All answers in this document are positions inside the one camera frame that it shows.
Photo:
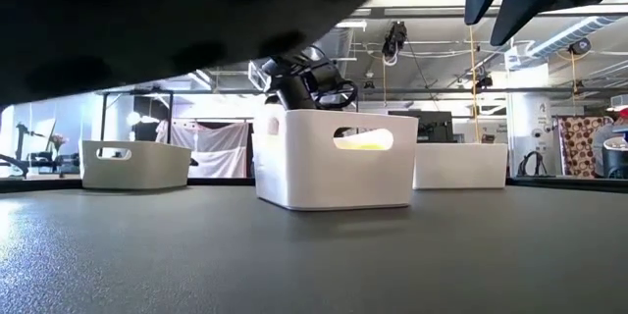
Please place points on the yellow lemon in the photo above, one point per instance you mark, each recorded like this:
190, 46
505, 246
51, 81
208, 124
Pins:
368, 147

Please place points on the white plastic basket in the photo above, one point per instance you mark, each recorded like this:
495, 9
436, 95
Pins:
314, 176
461, 167

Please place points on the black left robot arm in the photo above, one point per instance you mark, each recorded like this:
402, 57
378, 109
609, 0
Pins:
147, 10

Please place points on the black ceiling spotlight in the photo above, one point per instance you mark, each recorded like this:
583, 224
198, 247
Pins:
395, 39
580, 47

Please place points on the white round pillar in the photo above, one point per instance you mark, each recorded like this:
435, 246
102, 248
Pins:
530, 108

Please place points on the white hanging sheet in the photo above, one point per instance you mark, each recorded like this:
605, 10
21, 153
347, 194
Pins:
216, 152

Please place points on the brown dotted curtain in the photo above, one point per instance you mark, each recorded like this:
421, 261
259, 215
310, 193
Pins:
579, 147

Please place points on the person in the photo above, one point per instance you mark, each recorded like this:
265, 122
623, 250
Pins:
599, 140

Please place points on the grey plastic basket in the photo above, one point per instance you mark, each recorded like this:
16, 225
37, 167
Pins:
147, 169

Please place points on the black round bin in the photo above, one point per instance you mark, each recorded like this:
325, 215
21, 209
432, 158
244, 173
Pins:
615, 164

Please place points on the black table mat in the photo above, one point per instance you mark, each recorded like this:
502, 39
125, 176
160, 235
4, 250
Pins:
314, 265

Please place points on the black metal rack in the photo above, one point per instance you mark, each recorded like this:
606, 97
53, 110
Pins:
104, 118

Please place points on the flower vase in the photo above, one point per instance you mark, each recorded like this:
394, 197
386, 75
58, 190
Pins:
57, 140

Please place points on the white ribbed duct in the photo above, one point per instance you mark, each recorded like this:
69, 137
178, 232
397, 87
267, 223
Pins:
564, 39

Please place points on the silver ventilation duct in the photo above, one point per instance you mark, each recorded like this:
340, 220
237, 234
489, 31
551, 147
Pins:
341, 41

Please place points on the black horizontal rail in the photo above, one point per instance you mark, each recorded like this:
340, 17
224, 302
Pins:
539, 91

